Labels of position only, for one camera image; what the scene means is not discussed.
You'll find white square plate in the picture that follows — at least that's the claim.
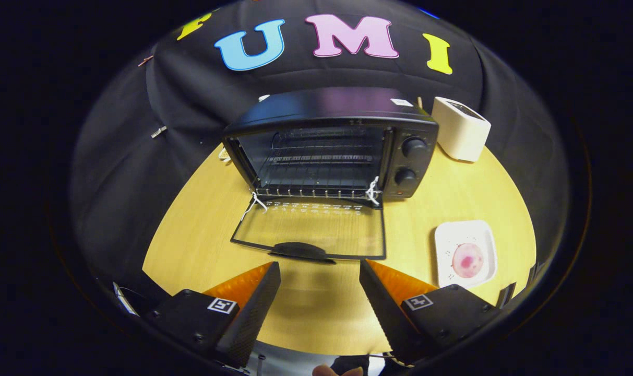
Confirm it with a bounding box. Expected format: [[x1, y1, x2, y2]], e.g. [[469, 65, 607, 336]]
[[434, 220, 498, 289]]

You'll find black toaster oven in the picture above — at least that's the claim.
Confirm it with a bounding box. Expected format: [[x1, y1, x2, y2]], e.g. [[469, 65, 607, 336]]
[[222, 87, 440, 264]]

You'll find white toaster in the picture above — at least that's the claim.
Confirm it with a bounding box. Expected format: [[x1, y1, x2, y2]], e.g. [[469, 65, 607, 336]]
[[432, 96, 492, 163]]

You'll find pink round food slice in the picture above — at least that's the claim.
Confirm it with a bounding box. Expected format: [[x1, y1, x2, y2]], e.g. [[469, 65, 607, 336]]
[[452, 242, 485, 279]]

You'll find metal wire oven rack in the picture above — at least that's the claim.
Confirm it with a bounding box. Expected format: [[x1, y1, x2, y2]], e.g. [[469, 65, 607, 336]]
[[254, 128, 385, 199]]

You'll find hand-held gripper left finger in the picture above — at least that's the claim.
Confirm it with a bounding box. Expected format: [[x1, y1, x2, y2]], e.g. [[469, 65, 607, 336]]
[[141, 261, 282, 369]]

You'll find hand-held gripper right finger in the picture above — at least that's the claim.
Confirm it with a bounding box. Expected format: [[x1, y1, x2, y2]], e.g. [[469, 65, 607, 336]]
[[359, 258, 502, 365]]

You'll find black backdrop cloth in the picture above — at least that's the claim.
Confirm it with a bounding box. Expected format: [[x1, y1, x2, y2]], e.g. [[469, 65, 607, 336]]
[[68, 0, 570, 303]]

